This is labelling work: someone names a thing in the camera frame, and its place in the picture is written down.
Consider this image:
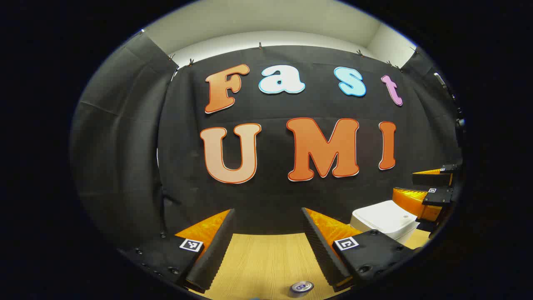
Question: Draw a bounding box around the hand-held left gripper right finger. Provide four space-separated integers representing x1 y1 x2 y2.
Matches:
301 207 423 292

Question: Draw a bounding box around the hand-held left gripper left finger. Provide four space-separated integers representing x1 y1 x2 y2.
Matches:
119 208 237 293

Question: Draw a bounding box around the blue pop can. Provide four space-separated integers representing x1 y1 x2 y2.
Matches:
290 281 315 295

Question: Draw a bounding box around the white desktop garbage bin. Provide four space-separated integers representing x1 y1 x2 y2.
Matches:
351 200 420 245

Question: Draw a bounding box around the wooden desktop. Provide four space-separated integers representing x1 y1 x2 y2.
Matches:
196 227 431 300

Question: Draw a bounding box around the black backdrop cloth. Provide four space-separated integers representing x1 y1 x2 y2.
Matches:
69 31 465 250

